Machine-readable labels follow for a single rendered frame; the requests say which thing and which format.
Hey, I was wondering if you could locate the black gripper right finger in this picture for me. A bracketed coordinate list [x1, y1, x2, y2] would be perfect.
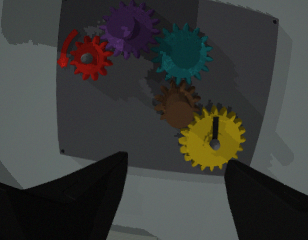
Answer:
[225, 160, 308, 240]

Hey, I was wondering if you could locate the yellow gear with black stripe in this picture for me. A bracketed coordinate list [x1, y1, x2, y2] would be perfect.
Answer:
[178, 105, 246, 171]

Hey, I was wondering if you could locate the dark teal gear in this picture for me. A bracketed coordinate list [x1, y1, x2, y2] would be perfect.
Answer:
[151, 23, 214, 85]

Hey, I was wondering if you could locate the red gear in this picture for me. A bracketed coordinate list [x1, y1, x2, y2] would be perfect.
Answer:
[70, 36, 113, 81]

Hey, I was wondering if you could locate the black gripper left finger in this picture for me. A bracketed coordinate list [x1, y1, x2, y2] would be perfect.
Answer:
[0, 152, 127, 240]

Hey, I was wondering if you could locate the brown gear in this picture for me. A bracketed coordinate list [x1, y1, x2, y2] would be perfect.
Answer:
[155, 80, 201, 128]

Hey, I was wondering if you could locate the purple gear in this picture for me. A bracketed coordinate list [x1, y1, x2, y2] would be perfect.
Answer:
[99, 0, 161, 60]

